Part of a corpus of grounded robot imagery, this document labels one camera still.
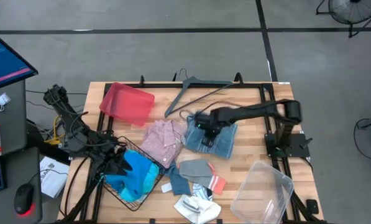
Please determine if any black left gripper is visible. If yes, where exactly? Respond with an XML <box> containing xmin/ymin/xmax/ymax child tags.
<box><xmin>93</xmin><ymin>145</ymin><xmax>133</xmax><ymax>176</ymax></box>

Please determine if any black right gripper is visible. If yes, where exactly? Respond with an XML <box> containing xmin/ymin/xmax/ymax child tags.
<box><xmin>194</xmin><ymin>108</ymin><xmax>232</xmax><ymax>148</ymax></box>

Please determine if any light blue denim garment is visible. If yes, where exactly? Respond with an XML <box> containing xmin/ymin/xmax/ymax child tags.
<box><xmin>184</xmin><ymin>113</ymin><xmax>239</xmax><ymax>160</ymax></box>

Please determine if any blue shirt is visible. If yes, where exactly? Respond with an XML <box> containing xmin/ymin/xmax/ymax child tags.
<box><xmin>105</xmin><ymin>150</ymin><xmax>153</xmax><ymax>202</ymax></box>

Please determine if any black wire basket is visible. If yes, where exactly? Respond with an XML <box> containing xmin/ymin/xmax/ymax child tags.
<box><xmin>99</xmin><ymin>136</ymin><xmax>167</xmax><ymax>212</ymax></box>

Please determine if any grey sock with orange stripes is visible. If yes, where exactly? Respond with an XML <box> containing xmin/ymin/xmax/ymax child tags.
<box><xmin>178</xmin><ymin>159</ymin><xmax>227</xmax><ymax>195</ymax></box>

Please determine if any pink checked shirt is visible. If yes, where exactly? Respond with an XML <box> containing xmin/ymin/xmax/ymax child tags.
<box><xmin>140</xmin><ymin>119</ymin><xmax>188</xmax><ymax>170</ymax></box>

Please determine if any white sock with grey stripes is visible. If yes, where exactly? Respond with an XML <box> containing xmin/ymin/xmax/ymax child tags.
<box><xmin>173</xmin><ymin>194</ymin><xmax>222</xmax><ymax>224</ymax></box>

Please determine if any clear plastic bin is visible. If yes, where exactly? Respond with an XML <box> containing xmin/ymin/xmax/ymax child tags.
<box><xmin>230</xmin><ymin>160</ymin><xmax>295</xmax><ymax>224</ymax></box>

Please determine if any dark blue cloth with tag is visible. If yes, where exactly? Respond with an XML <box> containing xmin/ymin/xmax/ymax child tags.
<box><xmin>160</xmin><ymin>161</ymin><xmax>192</xmax><ymax>197</ymax></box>

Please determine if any grey clothes hanger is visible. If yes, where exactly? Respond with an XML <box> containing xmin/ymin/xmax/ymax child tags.
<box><xmin>164</xmin><ymin>68</ymin><xmax>236</xmax><ymax>119</ymax></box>

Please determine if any red plastic bin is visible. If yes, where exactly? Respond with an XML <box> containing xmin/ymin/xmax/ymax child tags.
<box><xmin>99</xmin><ymin>82</ymin><xmax>156</xmax><ymax>127</ymax></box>

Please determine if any white paper booklet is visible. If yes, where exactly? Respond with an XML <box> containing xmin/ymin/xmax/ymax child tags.
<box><xmin>39</xmin><ymin>156</ymin><xmax>70</xmax><ymax>199</ymax></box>

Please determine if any black computer mouse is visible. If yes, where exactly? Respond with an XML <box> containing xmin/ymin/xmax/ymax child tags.
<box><xmin>13</xmin><ymin>182</ymin><xmax>36</xmax><ymax>216</ymax></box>

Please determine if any grey desk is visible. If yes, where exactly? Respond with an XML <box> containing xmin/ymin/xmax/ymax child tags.
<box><xmin>0</xmin><ymin>79</ymin><xmax>44</xmax><ymax>224</ymax></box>

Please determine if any computer monitor with blue screen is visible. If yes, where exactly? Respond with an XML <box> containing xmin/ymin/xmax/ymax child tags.
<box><xmin>0</xmin><ymin>26</ymin><xmax>39</xmax><ymax>93</ymax></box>

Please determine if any black floor fan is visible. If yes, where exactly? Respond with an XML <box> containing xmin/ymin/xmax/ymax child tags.
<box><xmin>315</xmin><ymin>0</ymin><xmax>371</xmax><ymax>39</ymax></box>

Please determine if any yellow cable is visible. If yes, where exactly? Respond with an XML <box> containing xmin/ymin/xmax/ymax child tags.
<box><xmin>44</xmin><ymin>114</ymin><xmax>63</xmax><ymax>146</ymax></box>

